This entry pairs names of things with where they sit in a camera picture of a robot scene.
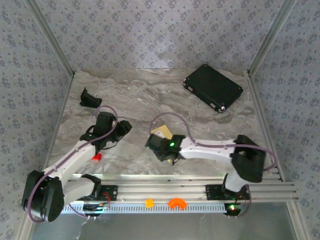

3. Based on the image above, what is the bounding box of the yellow square paper sheet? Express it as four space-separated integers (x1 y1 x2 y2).
150 124 174 140

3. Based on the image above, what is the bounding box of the black phone stand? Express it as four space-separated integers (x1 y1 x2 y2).
79 86 103 109

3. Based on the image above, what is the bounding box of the orange curved plastic piece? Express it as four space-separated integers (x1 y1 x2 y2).
167 198 188 210

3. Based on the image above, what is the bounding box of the black hard case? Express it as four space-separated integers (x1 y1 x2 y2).
183 63 244 114

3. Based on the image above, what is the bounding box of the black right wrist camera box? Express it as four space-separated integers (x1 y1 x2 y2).
145 133 166 154

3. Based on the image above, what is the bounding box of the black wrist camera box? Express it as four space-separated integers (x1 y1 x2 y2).
145 133 166 154
96 112 115 135

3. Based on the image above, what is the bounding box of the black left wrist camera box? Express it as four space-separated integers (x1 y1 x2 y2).
96 112 115 135

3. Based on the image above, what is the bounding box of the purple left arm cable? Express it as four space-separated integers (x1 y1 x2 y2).
26 105 119 223

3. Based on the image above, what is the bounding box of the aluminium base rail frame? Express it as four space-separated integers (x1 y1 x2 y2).
59 173 300 204

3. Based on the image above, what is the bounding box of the grey slotted cable duct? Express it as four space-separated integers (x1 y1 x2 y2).
61 202 228 215

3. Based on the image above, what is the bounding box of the aluminium corner post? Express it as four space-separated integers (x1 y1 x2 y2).
247 0 298 76
24 0 76 78

